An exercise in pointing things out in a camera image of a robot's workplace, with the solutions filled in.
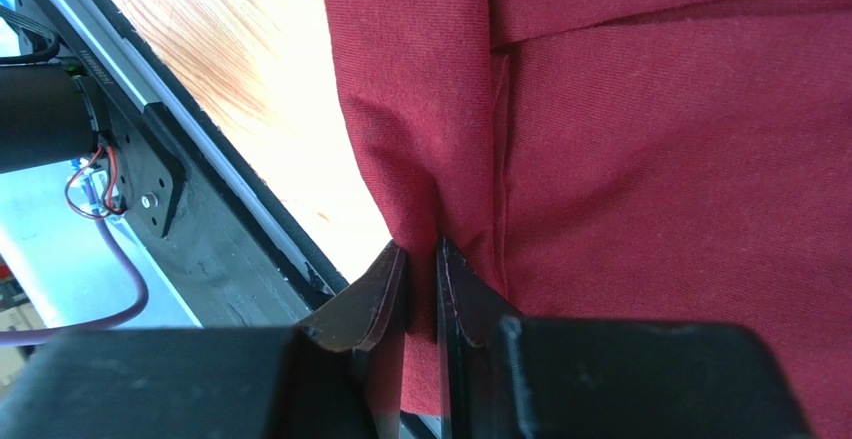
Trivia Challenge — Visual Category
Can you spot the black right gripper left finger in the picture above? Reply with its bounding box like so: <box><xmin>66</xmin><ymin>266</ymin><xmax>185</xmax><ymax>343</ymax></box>
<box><xmin>1</xmin><ymin>244</ymin><xmax>407</xmax><ymax>438</ymax></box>

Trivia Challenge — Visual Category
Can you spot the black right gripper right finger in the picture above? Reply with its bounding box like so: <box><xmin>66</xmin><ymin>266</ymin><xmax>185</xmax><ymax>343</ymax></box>
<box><xmin>436</xmin><ymin>240</ymin><xmax>812</xmax><ymax>438</ymax></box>

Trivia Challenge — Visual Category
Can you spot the dark red t shirt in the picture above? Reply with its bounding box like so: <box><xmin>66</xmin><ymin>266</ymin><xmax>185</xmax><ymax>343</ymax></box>
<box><xmin>325</xmin><ymin>0</ymin><xmax>851</xmax><ymax>438</ymax></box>

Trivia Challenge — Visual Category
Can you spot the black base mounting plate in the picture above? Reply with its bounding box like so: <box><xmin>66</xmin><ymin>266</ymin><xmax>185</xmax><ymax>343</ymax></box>
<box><xmin>17</xmin><ymin>0</ymin><xmax>345</xmax><ymax>326</ymax></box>

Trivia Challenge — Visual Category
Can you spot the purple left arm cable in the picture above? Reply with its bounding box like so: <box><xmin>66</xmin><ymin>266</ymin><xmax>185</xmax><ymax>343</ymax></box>
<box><xmin>0</xmin><ymin>178</ymin><xmax>150</xmax><ymax>349</ymax></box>

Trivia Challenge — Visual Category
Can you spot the aluminium frame rail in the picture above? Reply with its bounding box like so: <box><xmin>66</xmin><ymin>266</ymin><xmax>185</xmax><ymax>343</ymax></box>
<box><xmin>1</xmin><ymin>0</ymin><xmax>347</xmax><ymax>327</ymax></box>

